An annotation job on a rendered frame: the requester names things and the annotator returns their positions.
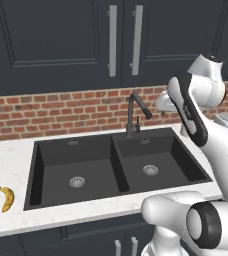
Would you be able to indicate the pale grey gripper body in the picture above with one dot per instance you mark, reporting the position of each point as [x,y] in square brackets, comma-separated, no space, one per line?
[164,102]

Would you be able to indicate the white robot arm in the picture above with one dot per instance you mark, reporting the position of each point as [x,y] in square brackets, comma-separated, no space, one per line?
[219,160]

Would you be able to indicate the black sink faucet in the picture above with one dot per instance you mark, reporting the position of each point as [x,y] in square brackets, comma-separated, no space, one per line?
[130,113]

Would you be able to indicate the black double sink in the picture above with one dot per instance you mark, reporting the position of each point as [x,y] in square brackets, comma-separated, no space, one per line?
[86,160]

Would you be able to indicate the yellow banana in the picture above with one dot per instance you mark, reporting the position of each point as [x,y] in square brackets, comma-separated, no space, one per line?
[8,199]

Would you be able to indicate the grey kitchen scale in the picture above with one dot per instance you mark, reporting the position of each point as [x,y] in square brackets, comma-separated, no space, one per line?
[226,118]

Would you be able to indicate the wide dark cupboard door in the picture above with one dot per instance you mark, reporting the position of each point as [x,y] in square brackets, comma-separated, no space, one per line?
[52,40]

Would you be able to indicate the dark drawer front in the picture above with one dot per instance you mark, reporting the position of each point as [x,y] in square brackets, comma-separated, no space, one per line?
[102,228]

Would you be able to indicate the dark base cupboard door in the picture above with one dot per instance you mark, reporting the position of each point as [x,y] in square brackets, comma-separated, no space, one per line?
[142,241]
[82,246]

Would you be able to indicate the dark base cupboard front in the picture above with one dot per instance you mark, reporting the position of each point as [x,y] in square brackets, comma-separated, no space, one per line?
[2,246]

